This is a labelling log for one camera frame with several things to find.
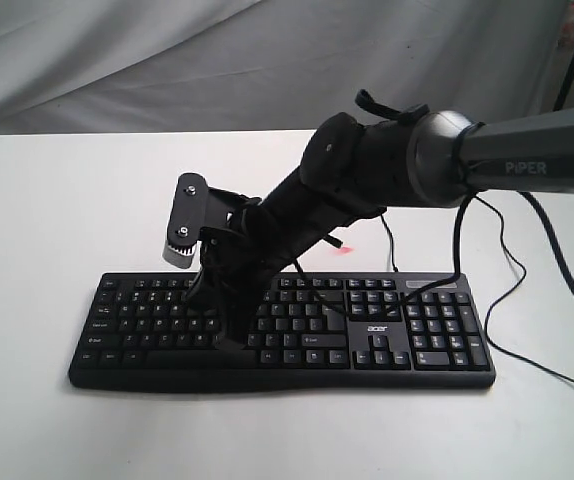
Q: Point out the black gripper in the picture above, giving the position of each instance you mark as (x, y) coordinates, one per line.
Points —
(236, 295)

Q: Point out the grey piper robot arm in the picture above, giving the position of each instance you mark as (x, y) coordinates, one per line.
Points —
(348, 172)

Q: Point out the black acer keyboard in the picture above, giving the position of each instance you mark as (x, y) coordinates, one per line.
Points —
(327, 330)

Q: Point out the grey backdrop cloth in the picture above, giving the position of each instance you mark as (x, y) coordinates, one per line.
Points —
(157, 66)

